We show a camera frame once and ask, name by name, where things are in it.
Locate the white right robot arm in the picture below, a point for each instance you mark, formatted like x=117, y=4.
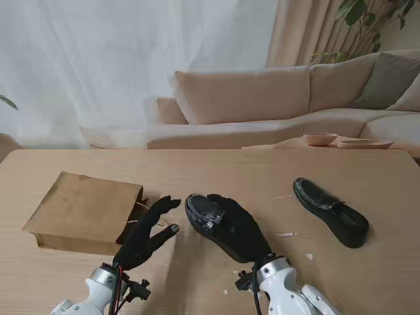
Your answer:
x=282, y=285

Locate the black leather loafer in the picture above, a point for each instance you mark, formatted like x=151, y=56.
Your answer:
x=200, y=210
x=328, y=210

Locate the brown paper bag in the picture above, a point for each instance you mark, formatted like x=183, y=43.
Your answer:
x=82, y=210

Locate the wooden bowl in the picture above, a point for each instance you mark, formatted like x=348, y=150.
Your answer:
x=320, y=139

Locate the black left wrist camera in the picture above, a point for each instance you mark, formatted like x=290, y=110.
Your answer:
x=139, y=288

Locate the shallow wooden dish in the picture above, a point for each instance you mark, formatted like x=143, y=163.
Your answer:
x=364, y=144

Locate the beige cushion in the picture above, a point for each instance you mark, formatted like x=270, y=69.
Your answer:
x=408, y=101

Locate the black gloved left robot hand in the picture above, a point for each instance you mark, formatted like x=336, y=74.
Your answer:
x=141, y=236

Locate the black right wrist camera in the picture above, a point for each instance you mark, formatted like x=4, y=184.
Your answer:
x=244, y=280

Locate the tall green leafy plant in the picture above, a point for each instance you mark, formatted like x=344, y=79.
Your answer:
x=356, y=13

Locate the grey cushion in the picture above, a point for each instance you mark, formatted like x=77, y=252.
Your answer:
x=387, y=78

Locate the beige curtain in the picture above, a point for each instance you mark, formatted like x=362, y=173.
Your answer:
x=305, y=33

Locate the beige planter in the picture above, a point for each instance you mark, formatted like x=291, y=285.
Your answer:
x=8, y=146

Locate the wooden coffee table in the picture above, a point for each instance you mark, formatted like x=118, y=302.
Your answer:
x=288, y=144

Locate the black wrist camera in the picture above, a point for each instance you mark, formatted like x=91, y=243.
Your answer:
x=139, y=288
x=244, y=280

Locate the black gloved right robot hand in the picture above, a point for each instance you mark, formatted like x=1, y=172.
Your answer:
x=246, y=229

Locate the beige sofa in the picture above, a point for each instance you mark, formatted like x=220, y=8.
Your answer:
x=246, y=98

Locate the single green plant leaf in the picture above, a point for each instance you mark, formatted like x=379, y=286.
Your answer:
x=10, y=102

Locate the white sheer curtain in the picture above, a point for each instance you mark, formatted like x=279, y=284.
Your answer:
x=98, y=65

